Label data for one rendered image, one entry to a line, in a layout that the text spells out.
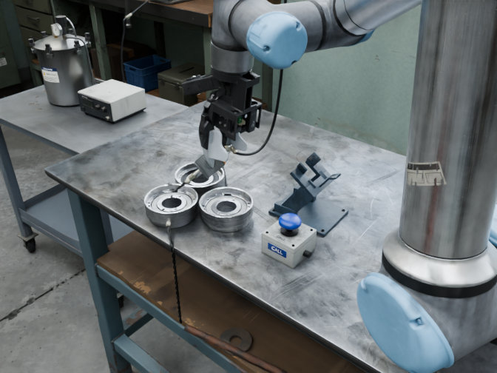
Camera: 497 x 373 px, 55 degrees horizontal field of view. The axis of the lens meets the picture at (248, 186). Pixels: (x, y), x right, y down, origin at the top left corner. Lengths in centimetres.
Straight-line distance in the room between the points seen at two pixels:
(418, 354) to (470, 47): 29
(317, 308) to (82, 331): 124
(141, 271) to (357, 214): 55
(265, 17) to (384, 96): 186
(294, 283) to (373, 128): 187
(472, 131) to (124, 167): 87
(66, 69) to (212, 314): 105
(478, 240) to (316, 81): 226
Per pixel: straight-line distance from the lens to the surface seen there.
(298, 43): 71
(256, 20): 71
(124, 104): 168
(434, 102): 44
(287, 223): 82
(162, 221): 93
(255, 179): 108
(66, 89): 183
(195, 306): 113
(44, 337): 193
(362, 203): 103
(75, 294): 204
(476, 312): 54
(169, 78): 288
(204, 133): 89
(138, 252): 129
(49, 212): 214
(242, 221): 91
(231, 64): 82
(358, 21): 73
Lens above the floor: 136
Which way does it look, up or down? 32 degrees down
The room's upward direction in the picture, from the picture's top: straight up
